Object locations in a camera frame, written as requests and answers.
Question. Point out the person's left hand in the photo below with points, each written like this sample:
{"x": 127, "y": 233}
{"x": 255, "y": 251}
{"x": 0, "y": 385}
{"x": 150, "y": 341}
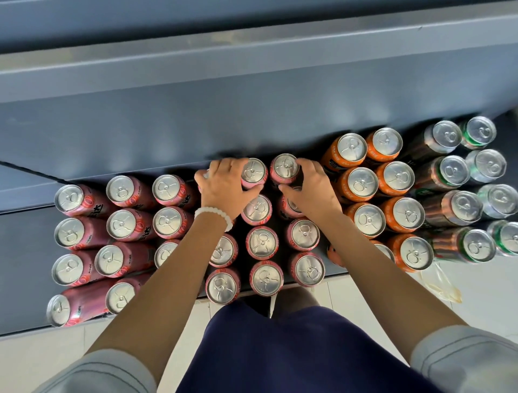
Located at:
{"x": 222, "y": 190}

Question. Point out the person's right hand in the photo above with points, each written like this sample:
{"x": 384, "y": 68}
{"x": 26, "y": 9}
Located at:
{"x": 317, "y": 194}

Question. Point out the pink printed soda can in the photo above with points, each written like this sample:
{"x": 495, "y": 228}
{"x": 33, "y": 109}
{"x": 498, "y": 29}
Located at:
{"x": 166, "y": 188}
{"x": 284, "y": 166}
{"x": 67, "y": 269}
{"x": 262, "y": 243}
{"x": 121, "y": 224}
{"x": 109, "y": 260}
{"x": 58, "y": 311}
{"x": 285, "y": 208}
{"x": 255, "y": 170}
{"x": 308, "y": 269}
{"x": 69, "y": 232}
{"x": 257, "y": 209}
{"x": 266, "y": 279}
{"x": 304, "y": 235}
{"x": 120, "y": 188}
{"x": 224, "y": 251}
{"x": 167, "y": 222}
{"x": 120, "y": 297}
{"x": 164, "y": 253}
{"x": 69, "y": 198}
{"x": 221, "y": 286}

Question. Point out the orange striped soda can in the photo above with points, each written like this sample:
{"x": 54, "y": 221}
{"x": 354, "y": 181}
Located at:
{"x": 408, "y": 212}
{"x": 352, "y": 146}
{"x": 369, "y": 220}
{"x": 362, "y": 181}
{"x": 398, "y": 176}
{"x": 387, "y": 141}

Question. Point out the grey metal shelf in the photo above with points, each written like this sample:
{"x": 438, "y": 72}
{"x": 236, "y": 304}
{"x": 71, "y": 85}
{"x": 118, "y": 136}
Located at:
{"x": 243, "y": 121}

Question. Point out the group of orange cans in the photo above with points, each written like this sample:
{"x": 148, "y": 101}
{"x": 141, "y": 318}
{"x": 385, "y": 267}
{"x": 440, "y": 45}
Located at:
{"x": 417, "y": 253}

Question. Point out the person's left forearm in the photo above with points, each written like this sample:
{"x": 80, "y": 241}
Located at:
{"x": 162, "y": 299}

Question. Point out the person's right forearm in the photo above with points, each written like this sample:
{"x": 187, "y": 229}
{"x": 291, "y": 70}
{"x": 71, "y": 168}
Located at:
{"x": 388, "y": 283}

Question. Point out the dark grey shelf unit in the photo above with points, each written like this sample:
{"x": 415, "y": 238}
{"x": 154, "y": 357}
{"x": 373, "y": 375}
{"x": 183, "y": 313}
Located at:
{"x": 510, "y": 133}

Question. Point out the clear plastic bag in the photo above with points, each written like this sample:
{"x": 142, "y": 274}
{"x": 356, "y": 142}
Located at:
{"x": 443, "y": 285}

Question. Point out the navy blue shirt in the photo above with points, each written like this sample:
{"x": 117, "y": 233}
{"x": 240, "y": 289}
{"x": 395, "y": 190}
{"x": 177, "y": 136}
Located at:
{"x": 299, "y": 352}

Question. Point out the light grey shirt sleeve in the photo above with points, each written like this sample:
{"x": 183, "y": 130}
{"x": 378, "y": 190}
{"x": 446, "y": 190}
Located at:
{"x": 101, "y": 372}
{"x": 465, "y": 356}

